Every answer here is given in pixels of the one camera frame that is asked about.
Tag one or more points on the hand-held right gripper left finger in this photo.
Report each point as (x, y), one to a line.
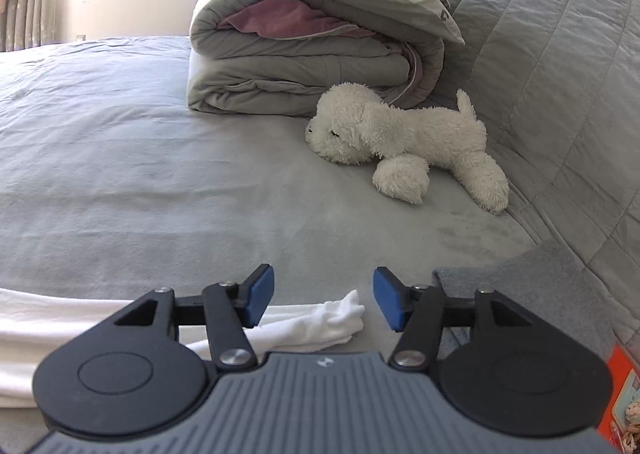
(260, 294)

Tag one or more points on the grey quilted headboard cover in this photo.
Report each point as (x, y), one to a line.
(550, 59)

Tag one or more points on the white pants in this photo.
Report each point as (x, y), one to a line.
(310, 329)

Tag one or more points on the orange printed box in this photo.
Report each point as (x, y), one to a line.
(620, 369)

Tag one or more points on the white plush dog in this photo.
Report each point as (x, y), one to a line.
(410, 134)

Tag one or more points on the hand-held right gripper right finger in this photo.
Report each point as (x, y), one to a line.
(392, 299)

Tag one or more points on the folded grey quilt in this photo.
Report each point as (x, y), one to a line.
(300, 64)

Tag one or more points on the folded grey cloth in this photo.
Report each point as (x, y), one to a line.
(550, 294)

